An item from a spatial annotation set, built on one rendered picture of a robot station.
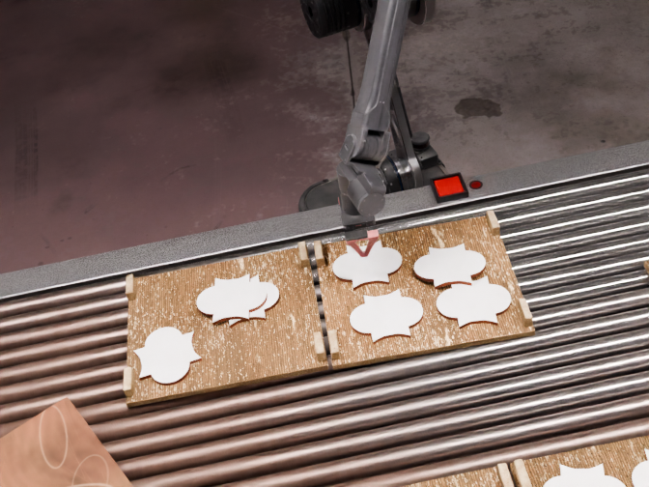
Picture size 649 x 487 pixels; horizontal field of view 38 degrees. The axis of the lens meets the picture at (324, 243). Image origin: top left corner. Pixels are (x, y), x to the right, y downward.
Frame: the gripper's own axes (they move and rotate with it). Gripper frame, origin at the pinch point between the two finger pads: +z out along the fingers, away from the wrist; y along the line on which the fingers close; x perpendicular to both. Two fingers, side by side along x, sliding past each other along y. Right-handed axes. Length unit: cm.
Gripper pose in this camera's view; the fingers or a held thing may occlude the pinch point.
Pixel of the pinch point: (360, 238)
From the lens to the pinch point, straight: 201.2
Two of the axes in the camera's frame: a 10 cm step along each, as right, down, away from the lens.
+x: -9.9, 1.7, 0.2
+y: -1.1, -6.9, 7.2
